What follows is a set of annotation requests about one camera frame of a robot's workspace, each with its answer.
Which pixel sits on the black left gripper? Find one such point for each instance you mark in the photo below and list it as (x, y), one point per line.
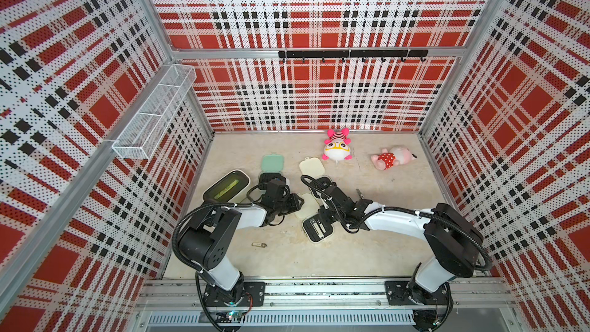
(295, 205)

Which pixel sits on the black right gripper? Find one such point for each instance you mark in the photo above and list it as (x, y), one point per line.
(323, 211)

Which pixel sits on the cream nail kit case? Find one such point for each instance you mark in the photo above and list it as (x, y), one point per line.
(317, 229)
(312, 167)

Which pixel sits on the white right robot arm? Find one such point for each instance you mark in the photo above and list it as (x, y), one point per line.
(456, 245)

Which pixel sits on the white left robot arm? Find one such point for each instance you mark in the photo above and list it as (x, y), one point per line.
(202, 237)

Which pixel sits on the metal nail tool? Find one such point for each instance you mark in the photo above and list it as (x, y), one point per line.
(360, 194)

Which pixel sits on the green nail kit case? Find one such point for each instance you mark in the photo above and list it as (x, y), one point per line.
(272, 164)

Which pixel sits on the green oval tray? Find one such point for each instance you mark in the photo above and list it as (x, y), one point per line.
(230, 188)

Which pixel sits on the pink owl plush toy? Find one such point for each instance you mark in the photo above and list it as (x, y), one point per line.
(337, 145)

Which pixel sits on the pink strawberry plush toy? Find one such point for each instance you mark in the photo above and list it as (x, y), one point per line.
(393, 157)

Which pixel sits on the clear wall shelf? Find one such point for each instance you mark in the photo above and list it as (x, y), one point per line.
(142, 135)

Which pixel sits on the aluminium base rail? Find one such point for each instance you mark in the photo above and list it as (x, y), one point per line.
(358, 304)

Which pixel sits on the black hook rail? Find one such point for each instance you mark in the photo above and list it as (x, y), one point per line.
(402, 54)

